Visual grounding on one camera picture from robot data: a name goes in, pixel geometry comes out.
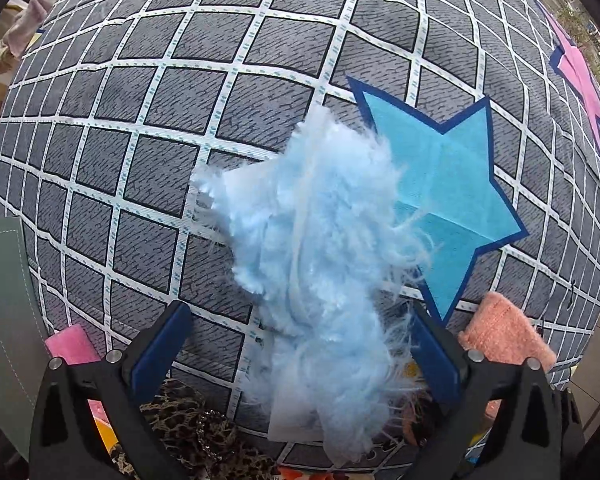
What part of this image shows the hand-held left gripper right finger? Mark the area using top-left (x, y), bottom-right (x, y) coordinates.
top-left (405, 301), bottom-right (568, 480)

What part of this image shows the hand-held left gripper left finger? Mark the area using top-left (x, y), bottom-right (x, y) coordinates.
top-left (30, 301), bottom-right (195, 480)

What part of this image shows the large pink sponge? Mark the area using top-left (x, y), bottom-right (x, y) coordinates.
top-left (45, 324), bottom-right (104, 367)

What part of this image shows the leopard print scrunchie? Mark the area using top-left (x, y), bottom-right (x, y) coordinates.
top-left (111, 379), bottom-right (282, 480)

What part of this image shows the grey cardboard box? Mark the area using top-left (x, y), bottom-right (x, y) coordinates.
top-left (0, 216), bottom-right (52, 461)

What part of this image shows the light blue fluffy scrunchie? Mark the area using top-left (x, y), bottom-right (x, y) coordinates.
top-left (190, 107), bottom-right (437, 467)

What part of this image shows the grey checkered quilt with stars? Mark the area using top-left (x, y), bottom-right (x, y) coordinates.
top-left (0, 0), bottom-right (600, 480)

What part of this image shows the beige cloth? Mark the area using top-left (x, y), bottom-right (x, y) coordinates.
top-left (0, 39), bottom-right (22, 75)

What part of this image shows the pink cloth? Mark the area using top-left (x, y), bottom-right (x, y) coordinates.
top-left (2, 0), bottom-right (52, 61)

